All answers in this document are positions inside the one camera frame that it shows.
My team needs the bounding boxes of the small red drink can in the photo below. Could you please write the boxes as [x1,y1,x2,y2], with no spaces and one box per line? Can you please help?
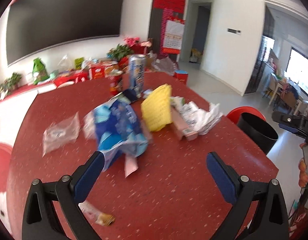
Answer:
[108,69,123,95]

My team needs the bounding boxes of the tall blue white can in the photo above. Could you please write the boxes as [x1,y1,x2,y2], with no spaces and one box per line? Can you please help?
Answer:
[128,54,146,97]

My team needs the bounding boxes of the dining table with chairs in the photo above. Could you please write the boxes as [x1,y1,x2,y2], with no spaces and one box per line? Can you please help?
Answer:
[263,73,308,115]

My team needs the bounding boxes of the large black wall screen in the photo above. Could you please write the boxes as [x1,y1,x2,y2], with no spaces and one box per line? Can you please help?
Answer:
[6,0,123,64]

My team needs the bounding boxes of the pink long plastic wrapper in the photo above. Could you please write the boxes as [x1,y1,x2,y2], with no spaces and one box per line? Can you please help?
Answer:
[125,154,138,178]

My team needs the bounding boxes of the red plastic chair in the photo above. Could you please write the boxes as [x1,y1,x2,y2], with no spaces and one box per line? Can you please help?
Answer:
[227,106,266,125]

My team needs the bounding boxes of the brown snack wrapper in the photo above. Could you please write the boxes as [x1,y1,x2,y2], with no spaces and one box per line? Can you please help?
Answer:
[78,200,115,226]

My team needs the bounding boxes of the clear zip plastic bag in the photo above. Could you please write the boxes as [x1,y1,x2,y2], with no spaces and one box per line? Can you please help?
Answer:
[43,112,81,156]

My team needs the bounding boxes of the black trash bin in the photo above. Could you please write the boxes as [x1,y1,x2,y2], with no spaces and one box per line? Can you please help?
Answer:
[237,113,278,155]

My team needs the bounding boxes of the green snack bag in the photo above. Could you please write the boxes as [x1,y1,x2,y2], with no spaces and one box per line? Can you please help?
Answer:
[32,58,49,85]

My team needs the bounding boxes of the blue white plastic bag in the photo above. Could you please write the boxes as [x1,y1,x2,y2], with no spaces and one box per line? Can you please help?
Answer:
[83,99,148,171]

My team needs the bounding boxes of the dark blue silver wrapper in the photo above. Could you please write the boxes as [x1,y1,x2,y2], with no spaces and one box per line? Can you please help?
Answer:
[122,88,141,103]

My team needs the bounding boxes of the small red gift box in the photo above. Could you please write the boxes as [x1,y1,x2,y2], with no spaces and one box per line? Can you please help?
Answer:
[174,69,188,85]

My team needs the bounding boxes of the yellow foam fruit net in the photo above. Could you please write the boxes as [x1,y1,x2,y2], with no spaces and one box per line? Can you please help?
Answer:
[141,84,172,132]

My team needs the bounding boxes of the red biscuit box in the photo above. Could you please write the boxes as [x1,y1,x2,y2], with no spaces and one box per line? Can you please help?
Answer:
[88,62,119,80]

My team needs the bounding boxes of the green white snack package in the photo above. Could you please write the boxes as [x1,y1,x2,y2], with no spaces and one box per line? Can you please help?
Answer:
[143,89,186,107]

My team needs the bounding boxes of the pink long cardboard box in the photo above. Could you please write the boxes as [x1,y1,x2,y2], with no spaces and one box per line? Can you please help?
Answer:
[171,107,198,141]

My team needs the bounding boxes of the potted green plant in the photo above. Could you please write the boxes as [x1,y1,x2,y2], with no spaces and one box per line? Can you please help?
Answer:
[0,72,22,100]

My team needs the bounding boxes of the person's right hand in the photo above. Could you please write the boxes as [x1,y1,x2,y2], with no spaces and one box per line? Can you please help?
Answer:
[298,142,308,189]

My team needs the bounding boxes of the white paper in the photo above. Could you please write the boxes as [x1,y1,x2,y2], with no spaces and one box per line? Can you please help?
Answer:
[179,101,223,135]

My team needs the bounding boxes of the red wall calendar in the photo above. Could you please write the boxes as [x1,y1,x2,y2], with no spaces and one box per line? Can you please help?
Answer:
[162,16,185,54]

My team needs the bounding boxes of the pink flower bouquet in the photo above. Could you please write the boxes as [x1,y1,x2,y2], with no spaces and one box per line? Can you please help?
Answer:
[123,36,152,48]

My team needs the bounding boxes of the grey plastic bag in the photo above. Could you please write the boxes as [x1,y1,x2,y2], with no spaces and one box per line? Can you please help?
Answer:
[152,57,179,76]

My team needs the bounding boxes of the green leafy plant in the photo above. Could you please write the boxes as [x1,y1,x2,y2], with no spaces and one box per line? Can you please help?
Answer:
[107,44,134,62]

